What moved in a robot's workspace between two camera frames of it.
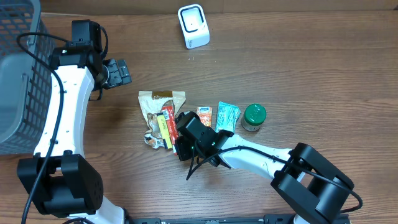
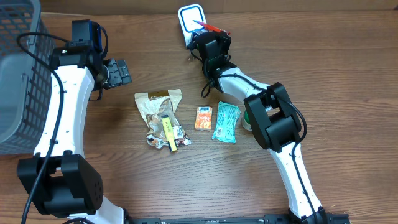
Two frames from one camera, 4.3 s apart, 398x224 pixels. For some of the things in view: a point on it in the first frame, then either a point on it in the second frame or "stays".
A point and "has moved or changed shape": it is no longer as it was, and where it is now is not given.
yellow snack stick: (164, 130) has moved or changed shape
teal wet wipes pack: (227, 115) stays
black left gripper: (117, 72) stays
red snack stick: (168, 114) to (212, 28)
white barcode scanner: (194, 26) stays
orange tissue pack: (205, 115) stays
